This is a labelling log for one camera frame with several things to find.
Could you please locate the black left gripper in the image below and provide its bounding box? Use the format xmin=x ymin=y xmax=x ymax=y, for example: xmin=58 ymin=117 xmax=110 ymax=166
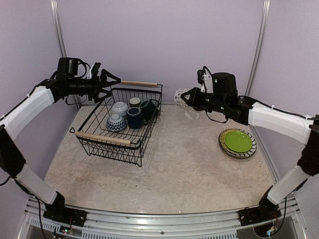
xmin=67 ymin=68 xmax=121 ymax=103

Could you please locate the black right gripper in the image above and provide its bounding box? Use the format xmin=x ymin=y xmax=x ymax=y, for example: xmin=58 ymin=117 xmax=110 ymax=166
xmin=181 ymin=86 xmax=228 ymax=113

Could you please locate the white floral patterned mug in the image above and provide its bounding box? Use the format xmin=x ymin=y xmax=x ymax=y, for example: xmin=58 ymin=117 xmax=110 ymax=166
xmin=174 ymin=88 xmax=200 ymax=120

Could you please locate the grey reindeer snowflake plate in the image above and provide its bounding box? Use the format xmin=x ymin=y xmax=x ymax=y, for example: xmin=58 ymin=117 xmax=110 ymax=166
xmin=218 ymin=134 xmax=257 ymax=160

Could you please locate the white black striped plate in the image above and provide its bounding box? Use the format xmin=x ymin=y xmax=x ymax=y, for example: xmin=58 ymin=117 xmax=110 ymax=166
xmin=219 ymin=128 xmax=257 ymax=158

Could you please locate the green plastic plate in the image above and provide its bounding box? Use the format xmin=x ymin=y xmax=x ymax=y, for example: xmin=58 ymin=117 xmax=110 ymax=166
xmin=224 ymin=130 xmax=253 ymax=153

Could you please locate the woven bamboo tray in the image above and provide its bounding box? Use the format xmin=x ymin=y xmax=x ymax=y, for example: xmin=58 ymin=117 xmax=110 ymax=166
xmin=220 ymin=128 xmax=255 ymax=155

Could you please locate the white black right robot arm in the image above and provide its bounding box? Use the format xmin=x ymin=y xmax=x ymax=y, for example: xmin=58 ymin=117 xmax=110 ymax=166
xmin=180 ymin=69 xmax=319 ymax=221

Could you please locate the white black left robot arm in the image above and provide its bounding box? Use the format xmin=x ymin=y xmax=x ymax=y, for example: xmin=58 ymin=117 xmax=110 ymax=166
xmin=0 ymin=57 xmax=121 ymax=222

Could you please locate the white grey ceramic bowl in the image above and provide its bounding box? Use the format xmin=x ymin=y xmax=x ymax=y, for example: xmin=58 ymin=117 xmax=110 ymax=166
xmin=111 ymin=102 xmax=129 ymax=117

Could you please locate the brown white small cup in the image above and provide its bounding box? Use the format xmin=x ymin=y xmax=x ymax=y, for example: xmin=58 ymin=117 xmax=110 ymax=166
xmin=129 ymin=97 xmax=141 ymax=108

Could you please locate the blue white patterned bowl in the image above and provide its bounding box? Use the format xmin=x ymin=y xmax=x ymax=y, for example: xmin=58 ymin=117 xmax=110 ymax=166
xmin=107 ymin=114 xmax=127 ymax=132

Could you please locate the dark green mug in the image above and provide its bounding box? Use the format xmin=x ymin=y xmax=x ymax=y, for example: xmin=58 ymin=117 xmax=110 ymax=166
xmin=139 ymin=99 xmax=159 ymax=121

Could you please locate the dark blue cup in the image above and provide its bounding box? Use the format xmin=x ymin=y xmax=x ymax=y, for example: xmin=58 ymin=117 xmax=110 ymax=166
xmin=127 ymin=107 xmax=143 ymax=129

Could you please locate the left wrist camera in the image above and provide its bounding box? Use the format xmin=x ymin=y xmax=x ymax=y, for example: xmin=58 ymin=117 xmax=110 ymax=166
xmin=86 ymin=62 xmax=101 ymax=79

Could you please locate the black wire dish rack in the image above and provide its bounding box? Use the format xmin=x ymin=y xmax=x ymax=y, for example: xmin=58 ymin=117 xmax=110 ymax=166
xmin=70 ymin=84 xmax=162 ymax=166

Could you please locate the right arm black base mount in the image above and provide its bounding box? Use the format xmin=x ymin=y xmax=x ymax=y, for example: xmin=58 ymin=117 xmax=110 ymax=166
xmin=238 ymin=207 xmax=282 ymax=226

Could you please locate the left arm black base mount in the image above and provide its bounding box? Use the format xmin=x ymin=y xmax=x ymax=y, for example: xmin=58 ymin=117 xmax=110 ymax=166
xmin=43 ymin=208 xmax=88 ymax=227

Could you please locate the aluminium front frame rail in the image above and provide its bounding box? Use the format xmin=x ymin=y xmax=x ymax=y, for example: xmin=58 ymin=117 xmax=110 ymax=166
xmin=16 ymin=197 xmax=308 ymax=239

